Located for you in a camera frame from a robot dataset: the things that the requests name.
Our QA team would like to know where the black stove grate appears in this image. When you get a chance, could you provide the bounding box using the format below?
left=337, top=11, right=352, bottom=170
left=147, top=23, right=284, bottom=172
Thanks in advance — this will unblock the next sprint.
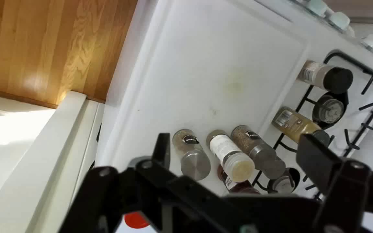
left=249, top=50, right=373, bottom=201

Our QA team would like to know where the white label spice jar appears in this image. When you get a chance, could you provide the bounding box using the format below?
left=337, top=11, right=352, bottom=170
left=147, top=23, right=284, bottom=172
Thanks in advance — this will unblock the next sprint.
left=205, top=129, right=256, bottom=183

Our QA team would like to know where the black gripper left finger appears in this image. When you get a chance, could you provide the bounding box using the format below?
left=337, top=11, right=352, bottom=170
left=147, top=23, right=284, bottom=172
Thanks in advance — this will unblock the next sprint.
left=58, top=131, right=222, bottom=233

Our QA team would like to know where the yellow spice jar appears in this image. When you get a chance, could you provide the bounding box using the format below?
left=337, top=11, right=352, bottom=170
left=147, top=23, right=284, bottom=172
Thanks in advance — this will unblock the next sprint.
left=270, top=106, right=331, bottom=146

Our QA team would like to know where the grey spice jar steel lid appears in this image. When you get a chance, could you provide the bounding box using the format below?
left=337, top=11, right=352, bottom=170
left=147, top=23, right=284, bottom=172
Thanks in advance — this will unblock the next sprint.
left=170, top=128, right=212, bottom=181

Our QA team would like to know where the grey lying spice jar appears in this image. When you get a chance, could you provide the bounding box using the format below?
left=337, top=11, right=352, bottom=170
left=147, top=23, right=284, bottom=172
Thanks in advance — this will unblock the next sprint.
left=229, top=124, right=287, bottom=179

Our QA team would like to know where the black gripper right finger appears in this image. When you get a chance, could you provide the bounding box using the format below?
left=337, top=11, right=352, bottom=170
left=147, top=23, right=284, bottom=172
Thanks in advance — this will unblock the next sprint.
left=297, top=133, right=373, bottom=233

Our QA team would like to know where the red lid spice jar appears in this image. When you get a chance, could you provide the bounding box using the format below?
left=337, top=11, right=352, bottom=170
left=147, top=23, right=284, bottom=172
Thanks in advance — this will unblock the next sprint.
left=122, top=210, right=151, bottom=230

